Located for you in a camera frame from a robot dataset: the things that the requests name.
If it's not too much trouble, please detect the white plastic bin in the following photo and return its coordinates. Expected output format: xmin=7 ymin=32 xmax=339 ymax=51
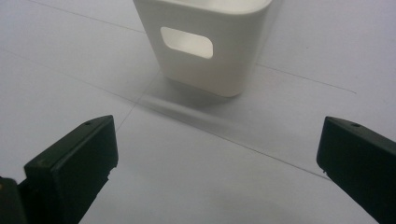
xmin=133 ymin=0 xmax=275 ymax=98

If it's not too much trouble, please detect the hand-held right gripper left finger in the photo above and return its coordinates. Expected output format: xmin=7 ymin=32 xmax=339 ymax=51
xmin=19 ymin=114 xmax=120 ymax=224

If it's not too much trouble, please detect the white table cover sheet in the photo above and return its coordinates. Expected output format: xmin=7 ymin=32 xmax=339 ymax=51
xmin=0 ymin=0 xmax=396 ymax=224

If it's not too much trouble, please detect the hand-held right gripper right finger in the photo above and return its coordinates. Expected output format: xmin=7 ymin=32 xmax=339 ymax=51
xmin=316 ymin=116 xmax=396 ymax=224

